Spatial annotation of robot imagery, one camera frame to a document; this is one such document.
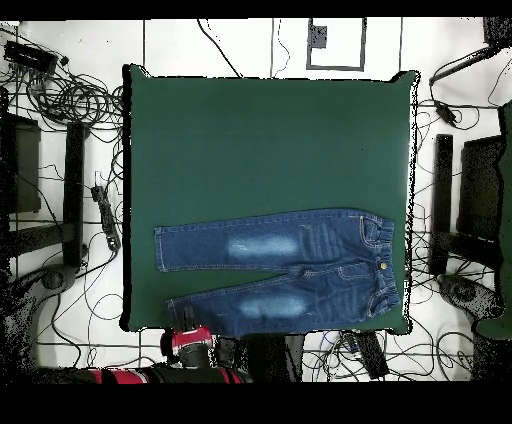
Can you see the blue denim jeans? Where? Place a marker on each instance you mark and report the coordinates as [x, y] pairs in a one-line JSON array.
[[260, 248]]

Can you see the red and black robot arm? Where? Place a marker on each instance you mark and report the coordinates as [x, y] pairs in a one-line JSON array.
[[160, 374]]

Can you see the black power strip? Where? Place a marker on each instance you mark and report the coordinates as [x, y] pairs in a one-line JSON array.
[[106, 216], [372, 354]]

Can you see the black stand base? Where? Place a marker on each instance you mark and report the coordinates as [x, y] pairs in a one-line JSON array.
[[468, 294], [54, 278]]

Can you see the narrow black panel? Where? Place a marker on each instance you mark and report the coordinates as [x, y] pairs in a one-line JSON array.
[[74, 192], [442, 200]]

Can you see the dark green table cloth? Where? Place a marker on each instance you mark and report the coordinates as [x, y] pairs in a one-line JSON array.
[[280, 140]]

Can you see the wide black panel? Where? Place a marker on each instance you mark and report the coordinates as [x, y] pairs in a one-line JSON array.
[[480, 188], [26, 168]]

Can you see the black electronics box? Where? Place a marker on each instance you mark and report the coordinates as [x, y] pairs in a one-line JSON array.
[[30, 56]]

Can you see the black power adapter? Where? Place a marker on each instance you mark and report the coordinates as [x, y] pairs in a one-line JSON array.
[[446, 112]]

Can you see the black bar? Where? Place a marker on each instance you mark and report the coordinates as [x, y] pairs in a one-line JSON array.
[[460, 66]]

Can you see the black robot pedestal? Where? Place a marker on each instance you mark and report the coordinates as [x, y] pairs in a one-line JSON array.
[[264, 356]]

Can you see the grey square frame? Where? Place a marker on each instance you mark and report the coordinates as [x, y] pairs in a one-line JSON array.
[[310, 60]]

